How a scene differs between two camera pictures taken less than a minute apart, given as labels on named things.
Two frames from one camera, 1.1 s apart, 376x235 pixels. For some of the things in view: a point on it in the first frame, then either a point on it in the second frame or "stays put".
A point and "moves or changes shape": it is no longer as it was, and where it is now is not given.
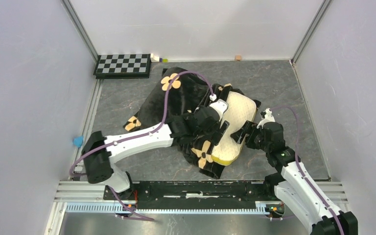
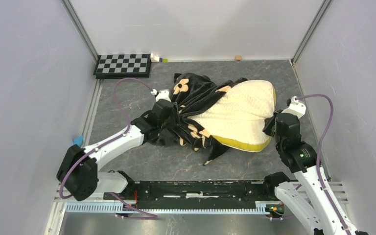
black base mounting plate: (195, 194) stays put
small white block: (153, 58) stays put
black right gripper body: (255, 139) to (270, 127)
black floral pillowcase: (175, 90) moves or changes shape
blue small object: (78, 141) stays put
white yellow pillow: (242, 108) moves or changes shape
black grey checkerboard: (122, 66) stays put
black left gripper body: (209, 134) to (172, 120)
